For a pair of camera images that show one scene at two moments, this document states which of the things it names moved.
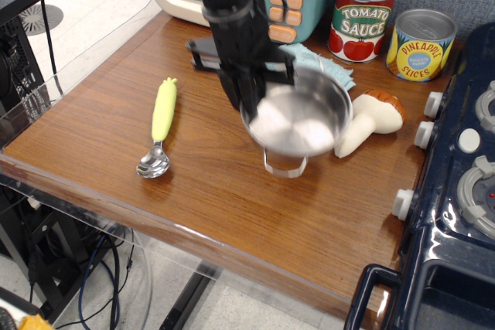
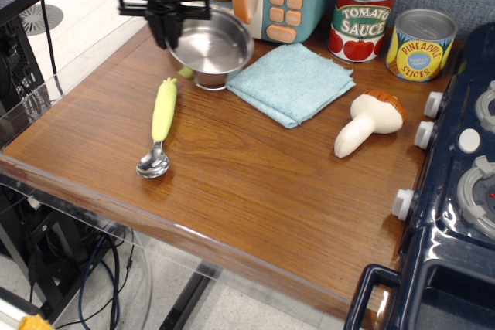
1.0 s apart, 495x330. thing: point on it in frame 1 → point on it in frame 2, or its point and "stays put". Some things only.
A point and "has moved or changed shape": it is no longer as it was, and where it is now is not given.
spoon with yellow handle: x=155 y=163 stays put
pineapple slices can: x=421 y=43 stays put
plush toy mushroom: x=374 y=111 stays put
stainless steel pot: x=295 y=122 has moved or changed shape
